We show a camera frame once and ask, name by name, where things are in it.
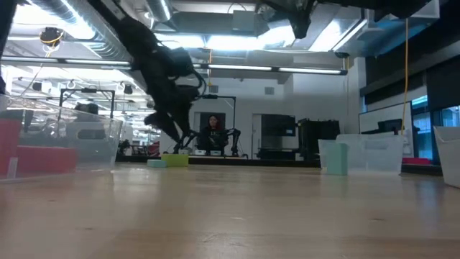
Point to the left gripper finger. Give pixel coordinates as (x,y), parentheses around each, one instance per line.
(184,120)
(163,126)

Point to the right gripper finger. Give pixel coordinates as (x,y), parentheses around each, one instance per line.
(300,28)

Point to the yellow-green block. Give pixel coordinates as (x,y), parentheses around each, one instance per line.
(175,160)

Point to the teal rectangular block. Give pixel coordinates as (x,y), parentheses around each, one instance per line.
(156,164)
(337,160)

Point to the long red block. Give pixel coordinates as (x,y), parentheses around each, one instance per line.
(9,147)
(46,160)

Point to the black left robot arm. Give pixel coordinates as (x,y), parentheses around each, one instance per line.
(136,36)

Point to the black background robot arm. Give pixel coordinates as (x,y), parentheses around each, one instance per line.
(235,138)
(185,143)

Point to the red chair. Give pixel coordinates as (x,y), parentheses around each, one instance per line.
(154,149)

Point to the person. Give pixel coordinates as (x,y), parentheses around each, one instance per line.
(86,108)
(213,138)

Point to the long ceiling light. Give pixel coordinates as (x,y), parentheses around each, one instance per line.
(237,67)

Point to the clear plastic bin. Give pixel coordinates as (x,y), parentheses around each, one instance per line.
(373,158)
(93,144)

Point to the black monitor cabinet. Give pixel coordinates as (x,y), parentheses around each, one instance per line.
(278,126)

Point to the black computer monitor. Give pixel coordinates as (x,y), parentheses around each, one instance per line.
(390,126)

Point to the red flat object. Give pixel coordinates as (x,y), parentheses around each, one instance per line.
(415,161)

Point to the pale grey plastic bin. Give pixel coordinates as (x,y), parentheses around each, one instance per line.
(449,158)

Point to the grey wall vent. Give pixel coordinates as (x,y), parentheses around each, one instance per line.
(213,88)
(269,90)

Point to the black background gantry frame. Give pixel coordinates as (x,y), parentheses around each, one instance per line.
(234,118)

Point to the black aluminium table frame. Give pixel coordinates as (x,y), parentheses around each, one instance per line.
(233,161)

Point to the round silver ventilation duct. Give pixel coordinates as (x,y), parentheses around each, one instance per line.
(90,36)

